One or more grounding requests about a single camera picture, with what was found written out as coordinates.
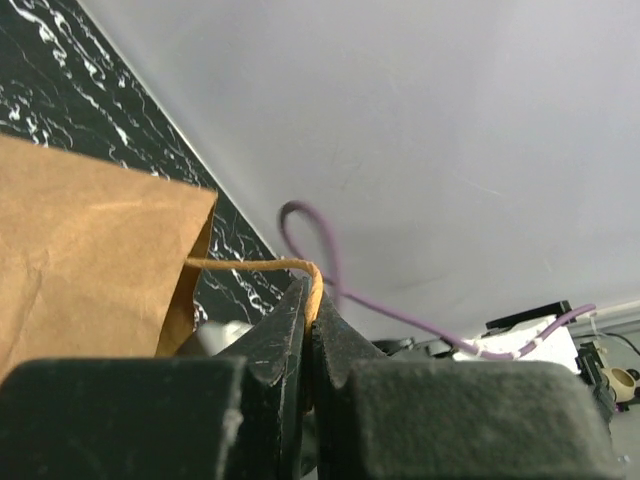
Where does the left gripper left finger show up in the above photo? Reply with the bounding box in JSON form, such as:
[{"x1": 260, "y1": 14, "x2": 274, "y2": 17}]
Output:
[{"x1": 1, "y1": 280, "x2": 310, "y2": 479}]

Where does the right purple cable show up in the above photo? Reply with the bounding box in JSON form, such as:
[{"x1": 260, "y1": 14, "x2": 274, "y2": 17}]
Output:
[{"x1": 278, "y1": 199, "x2": 597, "y2": 361}]

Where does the brown paper bag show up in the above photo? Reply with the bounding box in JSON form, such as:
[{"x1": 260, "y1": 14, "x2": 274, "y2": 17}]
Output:
[{"x1": 0, "y1": 134, "x2": 326, "y2": 416}]

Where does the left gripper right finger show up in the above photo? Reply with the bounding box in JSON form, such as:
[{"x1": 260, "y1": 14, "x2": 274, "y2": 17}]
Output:
[{"x1": 310, "y1": 300, "x2": 625, "y2": 479}]

